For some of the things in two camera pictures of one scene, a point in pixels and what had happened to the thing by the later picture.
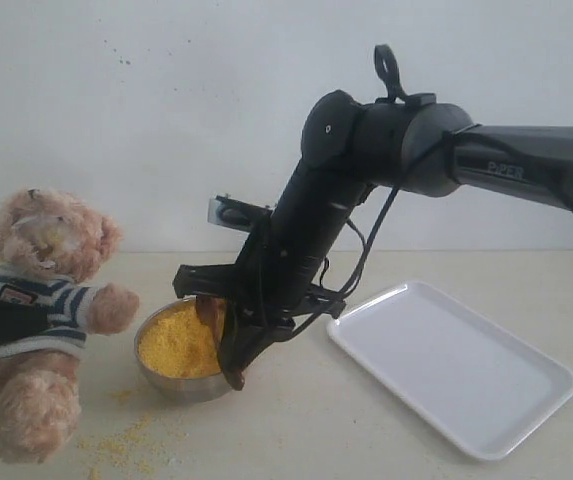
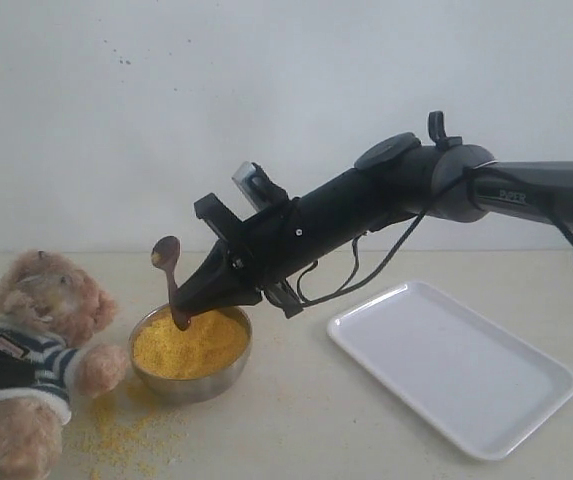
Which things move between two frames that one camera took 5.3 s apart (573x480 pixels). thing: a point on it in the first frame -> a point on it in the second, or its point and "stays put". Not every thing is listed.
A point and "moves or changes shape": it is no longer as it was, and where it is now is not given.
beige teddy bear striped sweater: [43, 242] moves or changes shape
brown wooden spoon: [212, 313] -> [165, 253]
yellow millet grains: [177, 342] stays put
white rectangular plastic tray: [482, 384] stays put
